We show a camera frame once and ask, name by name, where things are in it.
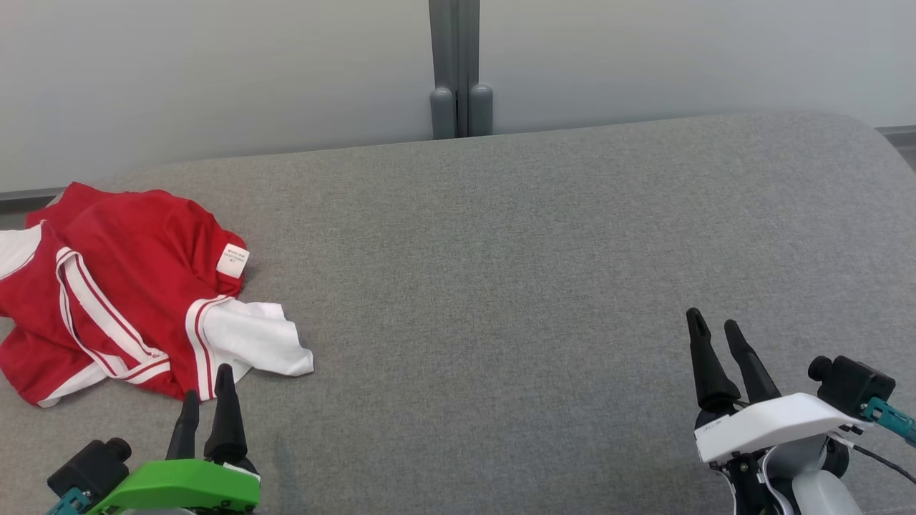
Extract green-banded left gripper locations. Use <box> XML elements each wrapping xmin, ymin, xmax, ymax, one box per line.
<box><xmin>92</xmin><ymin>363</ymin><xmax>261</xmax><ymax>515</ymax></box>

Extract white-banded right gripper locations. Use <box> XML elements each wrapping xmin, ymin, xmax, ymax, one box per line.
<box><xmin>686</xmin><ymin>308</ymin><xmax>874</xmax><ymax>515</ymax></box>

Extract red shirt with white sleeves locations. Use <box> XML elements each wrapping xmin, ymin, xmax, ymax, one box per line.
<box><xmin>0</xmin><ymin>222</ymin><xmax>315</xmax><ymax>408</ymax></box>

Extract red shorts with white stripe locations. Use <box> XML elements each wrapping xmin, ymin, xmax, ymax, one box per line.
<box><xmin>26</xmin><ymin>182</ymin><xmax>250</xmax><ymax>301</ymax></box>

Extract teal-plug left camera cable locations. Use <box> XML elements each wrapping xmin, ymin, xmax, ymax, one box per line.
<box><xmin>45</xmin><ymin>488</ymin><xmax>92</xmax><ymax>515</ymax></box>

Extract teal-plug camera cable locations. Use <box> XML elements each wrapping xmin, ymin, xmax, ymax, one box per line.
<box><xmin>861</xmin><ymin>397</ymin><xmax>916</xmax><ymax>450</ymax></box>
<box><xmin>45</xmin><ymin>488</ymin><xmax>92</xmax><ymax>515</ymax></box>

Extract teal-plug right camera cable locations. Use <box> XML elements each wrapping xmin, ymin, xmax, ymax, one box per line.
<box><xmin>861</xmin><ymin>397</ymin><xmax>916</xmax><ymax>450</ymax></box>

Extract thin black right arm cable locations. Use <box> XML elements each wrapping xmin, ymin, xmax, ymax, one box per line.
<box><xmin>844</xmin><ymin>438</ymin><xmax>916</xmax><ymax>486</ymax></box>

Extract grey double partition post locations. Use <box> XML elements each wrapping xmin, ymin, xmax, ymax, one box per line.
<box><xmin>427</xmin><ymin>0</ymin><xmax>494</xmax><ymax>140</ymax></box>

